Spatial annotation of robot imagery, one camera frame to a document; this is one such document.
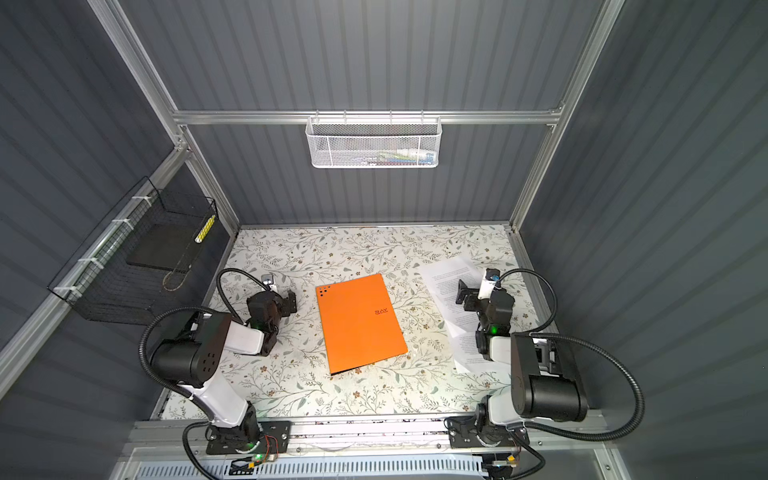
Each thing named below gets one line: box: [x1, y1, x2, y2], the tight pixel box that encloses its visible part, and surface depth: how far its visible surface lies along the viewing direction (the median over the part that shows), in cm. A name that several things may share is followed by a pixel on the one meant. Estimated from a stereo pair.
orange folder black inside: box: [315, 273, 408, 376], surface depth 96 cm
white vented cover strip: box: [133, 456, 487, 480], surface depth 72 cm
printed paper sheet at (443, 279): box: [420, 257, 481, 338], surface depth 106 cm
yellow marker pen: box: [194, 214, 216, 244], surface depth 82 cm
